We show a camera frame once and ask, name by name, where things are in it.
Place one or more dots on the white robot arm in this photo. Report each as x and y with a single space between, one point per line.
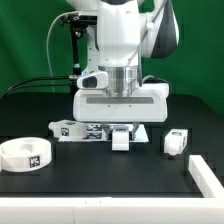
112 89

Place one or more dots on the white marker sheet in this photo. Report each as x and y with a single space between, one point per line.
96 133

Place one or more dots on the white round stool seat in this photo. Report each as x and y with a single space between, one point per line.
25 154

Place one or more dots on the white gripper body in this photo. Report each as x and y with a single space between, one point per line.
92 103

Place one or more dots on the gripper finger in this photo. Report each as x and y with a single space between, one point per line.
133 130
107 130

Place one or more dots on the white L-shaped fence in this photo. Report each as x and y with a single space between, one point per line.
208 209

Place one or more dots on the black camera stand pole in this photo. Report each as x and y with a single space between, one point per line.
75 36

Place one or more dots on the black camera on stand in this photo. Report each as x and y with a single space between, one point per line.
79 17

